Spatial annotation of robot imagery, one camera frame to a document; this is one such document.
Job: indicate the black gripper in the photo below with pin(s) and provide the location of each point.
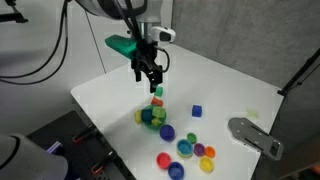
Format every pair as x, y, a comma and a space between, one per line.
145, 58

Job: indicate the dark blue foam block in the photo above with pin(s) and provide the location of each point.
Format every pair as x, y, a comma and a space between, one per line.
146, 115

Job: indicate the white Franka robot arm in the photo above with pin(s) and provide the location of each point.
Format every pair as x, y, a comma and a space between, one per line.
106, 8

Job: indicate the grey rounded robot base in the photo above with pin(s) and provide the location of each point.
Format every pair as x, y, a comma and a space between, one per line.
28, 160

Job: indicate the green foam block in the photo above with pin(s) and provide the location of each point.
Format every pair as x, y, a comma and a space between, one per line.
159, 91

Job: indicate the lime green block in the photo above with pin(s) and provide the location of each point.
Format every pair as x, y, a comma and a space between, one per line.
159, 112

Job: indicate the orange toy figure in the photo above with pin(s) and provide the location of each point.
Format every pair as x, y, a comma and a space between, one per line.
156, 101

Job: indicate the small yellow hand-shaped figure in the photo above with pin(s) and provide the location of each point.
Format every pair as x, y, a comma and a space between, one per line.
156, 122

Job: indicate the bright blue cube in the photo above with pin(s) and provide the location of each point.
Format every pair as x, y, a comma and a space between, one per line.
196, 110

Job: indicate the small green cup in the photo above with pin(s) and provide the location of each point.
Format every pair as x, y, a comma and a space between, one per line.
191, 137

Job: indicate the teal cup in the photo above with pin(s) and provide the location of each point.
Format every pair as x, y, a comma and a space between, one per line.
184, 148

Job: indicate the red cup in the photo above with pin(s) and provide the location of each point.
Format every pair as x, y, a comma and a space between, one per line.
163, 160

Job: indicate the purple cup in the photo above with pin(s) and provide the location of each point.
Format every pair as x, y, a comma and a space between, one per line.
199, 149

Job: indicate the blue cup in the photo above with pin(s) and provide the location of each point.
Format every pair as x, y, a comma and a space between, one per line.
176, 170

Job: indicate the orange cup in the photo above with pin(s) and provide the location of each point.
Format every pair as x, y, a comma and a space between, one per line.
210, 152

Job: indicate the black equipment box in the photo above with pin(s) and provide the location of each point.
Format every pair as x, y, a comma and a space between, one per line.
76, 156

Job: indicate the yellow cup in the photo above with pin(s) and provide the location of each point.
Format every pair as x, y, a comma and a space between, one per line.
206, 164

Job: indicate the pale yellow translucent piece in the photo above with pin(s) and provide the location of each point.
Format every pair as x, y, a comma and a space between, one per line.
252, 113

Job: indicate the grey metal mounting plate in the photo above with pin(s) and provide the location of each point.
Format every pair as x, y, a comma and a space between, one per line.
255, 135

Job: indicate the black tripod pole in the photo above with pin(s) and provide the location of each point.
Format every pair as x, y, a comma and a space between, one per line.
300, 71

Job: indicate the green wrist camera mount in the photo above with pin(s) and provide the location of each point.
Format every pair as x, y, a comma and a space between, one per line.
120, 45

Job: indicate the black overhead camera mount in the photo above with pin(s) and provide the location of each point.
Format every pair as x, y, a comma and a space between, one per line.
15, 16

